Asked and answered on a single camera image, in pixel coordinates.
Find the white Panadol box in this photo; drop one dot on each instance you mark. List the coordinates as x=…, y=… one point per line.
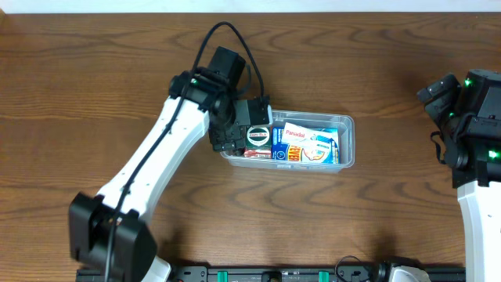
x=308, y=138

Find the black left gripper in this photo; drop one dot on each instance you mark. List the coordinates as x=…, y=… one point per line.
x=228, y=138

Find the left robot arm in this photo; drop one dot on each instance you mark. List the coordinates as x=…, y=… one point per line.
x=110, y=230

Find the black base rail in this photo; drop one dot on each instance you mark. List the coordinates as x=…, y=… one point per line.
x=346, y=272

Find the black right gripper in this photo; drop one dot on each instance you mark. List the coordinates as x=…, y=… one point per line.
x=437, y=95

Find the red Panadol ActiFast box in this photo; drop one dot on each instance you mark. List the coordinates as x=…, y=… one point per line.
x=258, y=153

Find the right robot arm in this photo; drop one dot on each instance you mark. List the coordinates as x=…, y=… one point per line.
x=467, y=115

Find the clear plastic container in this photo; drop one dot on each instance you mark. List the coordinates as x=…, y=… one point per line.
x=346, y=131

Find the green Zam-Buk box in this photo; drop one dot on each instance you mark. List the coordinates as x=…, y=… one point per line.
x=258, y=138

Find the blue Kool Fever box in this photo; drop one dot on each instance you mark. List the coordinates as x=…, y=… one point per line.
x=285, y=152

